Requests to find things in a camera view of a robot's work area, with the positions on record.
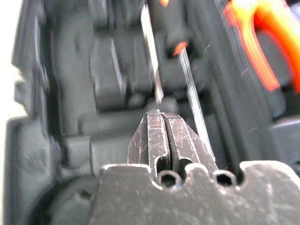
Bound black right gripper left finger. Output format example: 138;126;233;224
127;111;170;176

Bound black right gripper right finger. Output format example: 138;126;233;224
161;113;219;173

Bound black orange screwdriver thin shaft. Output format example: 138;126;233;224
140;3;165;105

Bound black plastic tool case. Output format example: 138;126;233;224
4;0;300;225

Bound orange handled pliers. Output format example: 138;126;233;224
224;0;300;92

